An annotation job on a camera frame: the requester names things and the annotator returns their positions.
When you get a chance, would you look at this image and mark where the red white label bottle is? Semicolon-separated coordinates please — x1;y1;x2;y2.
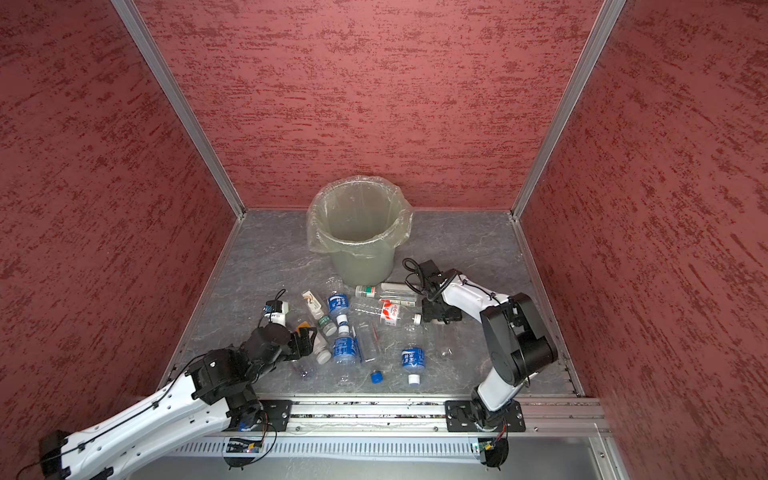
350;298;422;326

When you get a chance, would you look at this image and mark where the small blue label bottle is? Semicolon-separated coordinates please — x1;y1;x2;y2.
401;346;426;385

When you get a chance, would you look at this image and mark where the blue cap clear bottle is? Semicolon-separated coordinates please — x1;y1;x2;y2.
356;322;383;385

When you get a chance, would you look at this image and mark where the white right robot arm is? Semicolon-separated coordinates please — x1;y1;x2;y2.
422;270;558;430

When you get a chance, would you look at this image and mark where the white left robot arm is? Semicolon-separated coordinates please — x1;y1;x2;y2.
39;323;317;479

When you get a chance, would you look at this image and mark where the blue label bottle near bin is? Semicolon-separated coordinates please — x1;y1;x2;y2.
326;276;349;326

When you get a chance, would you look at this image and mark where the grey mesh waste bin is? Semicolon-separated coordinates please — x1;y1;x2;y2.
314;179;409;287

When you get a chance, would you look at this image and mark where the clear plastic bin liner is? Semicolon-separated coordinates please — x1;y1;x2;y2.
306;175;414;259

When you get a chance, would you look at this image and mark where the yellow label tea bottle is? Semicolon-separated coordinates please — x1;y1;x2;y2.
296;321;332;365

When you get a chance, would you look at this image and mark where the crane label clear bottle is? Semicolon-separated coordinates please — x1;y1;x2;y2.
302;290;325;320

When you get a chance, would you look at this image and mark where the Pocari Sweat blue bottle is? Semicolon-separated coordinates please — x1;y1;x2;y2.
333;324;359;386

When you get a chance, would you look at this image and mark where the green band square bottle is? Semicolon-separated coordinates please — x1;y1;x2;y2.
354;282;419;306

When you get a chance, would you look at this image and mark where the black corrugated cable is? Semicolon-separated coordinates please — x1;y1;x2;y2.
401;257;457;301

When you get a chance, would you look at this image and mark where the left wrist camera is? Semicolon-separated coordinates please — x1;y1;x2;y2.
263;299;290;327

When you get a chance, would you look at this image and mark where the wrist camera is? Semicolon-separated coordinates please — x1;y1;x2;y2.
263;299;290;327
417;260;442;283

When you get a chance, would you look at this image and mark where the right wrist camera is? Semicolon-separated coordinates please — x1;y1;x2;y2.
417;260;442;283

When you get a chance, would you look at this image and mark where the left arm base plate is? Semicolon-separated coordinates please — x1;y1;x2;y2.
254;399;293;432

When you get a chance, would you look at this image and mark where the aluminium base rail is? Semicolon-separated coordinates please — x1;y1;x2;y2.
137;394;607;437

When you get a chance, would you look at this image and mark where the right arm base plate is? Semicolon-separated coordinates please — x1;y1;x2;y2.
444;399;526;433

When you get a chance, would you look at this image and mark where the white perforated cable duct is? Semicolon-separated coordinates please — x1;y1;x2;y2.
169;437;483;463

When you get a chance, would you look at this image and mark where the right aluminium corner post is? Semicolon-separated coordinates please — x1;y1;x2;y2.
510;0;626;222

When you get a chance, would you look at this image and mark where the aluminium corner post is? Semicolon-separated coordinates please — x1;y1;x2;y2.
111;0;247;221
510;0;626;222

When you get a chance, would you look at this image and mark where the left aluminium corner post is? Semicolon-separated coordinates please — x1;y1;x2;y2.
111;0;247;221

